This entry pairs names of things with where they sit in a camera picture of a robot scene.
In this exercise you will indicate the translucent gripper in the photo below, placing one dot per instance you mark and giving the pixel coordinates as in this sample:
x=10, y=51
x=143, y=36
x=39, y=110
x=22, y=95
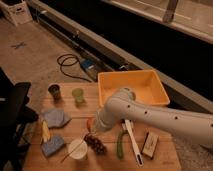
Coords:
x=90, y=132

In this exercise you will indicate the silver metal fork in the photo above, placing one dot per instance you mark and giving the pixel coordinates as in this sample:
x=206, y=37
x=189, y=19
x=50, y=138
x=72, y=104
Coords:
x=71, y=151

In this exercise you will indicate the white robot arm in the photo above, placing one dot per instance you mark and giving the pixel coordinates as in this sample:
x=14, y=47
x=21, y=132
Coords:
x=194, y=126

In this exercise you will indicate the white paper cup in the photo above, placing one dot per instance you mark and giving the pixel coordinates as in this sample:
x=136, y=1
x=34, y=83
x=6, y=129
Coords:
x=78, y=150

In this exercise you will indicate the green plastic cup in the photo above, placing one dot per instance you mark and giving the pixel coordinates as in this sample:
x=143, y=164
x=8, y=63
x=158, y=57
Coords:
x=78, y=95

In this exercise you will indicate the dark brown cup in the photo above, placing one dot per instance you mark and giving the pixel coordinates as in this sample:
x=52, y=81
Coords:
x=54, y=90

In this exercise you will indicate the orange round toy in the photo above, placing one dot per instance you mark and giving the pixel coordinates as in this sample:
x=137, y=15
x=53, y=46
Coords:
x=89, y=123

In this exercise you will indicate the purple grape bunch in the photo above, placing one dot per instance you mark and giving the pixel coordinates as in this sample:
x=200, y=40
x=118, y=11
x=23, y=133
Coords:
x=95, y=144

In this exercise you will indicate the green pepper toy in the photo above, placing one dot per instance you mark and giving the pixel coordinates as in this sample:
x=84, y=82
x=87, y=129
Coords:
x=119, y=149

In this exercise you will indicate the blue sponge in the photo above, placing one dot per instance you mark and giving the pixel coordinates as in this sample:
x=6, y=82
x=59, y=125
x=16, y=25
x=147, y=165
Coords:
x=53, y=145

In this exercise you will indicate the blue cloth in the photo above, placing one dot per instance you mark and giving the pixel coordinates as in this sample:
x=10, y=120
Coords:
x=56, y=118

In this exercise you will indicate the yellow banana toy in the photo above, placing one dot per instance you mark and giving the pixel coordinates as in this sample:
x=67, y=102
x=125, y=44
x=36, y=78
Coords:
x=45, y=132

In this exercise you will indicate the black and white box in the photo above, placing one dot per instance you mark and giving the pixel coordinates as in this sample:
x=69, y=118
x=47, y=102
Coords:
x=150, y=144

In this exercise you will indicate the blue power box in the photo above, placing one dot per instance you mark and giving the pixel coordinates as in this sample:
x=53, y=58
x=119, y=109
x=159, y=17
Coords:
x=87, y=64

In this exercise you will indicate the yellow plastic bin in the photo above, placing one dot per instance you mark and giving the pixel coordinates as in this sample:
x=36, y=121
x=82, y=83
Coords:
x=145, y=83

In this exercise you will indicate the black chair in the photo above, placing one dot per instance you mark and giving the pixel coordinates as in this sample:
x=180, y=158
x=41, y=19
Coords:
x=14, y=115

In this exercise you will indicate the white cardboard box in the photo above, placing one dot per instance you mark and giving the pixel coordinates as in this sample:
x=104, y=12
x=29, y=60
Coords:
x=17, y=14

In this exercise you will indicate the white long-handled brush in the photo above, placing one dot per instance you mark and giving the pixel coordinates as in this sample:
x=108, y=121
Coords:
x=126, y=124

